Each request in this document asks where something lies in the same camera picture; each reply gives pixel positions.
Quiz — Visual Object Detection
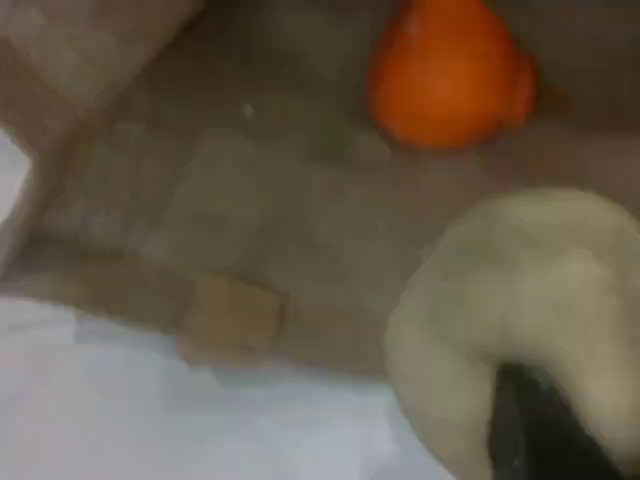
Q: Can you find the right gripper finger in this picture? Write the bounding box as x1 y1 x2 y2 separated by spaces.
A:
491 362 626 480

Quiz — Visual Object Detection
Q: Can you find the beige egg yolk pastry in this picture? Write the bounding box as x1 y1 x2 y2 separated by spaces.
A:
384 187 640 480

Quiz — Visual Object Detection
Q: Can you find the orange fruit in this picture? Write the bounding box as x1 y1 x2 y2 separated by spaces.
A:
367 0 539 150

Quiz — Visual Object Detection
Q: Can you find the brown jute bag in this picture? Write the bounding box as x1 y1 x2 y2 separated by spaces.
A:
0 0 640 384

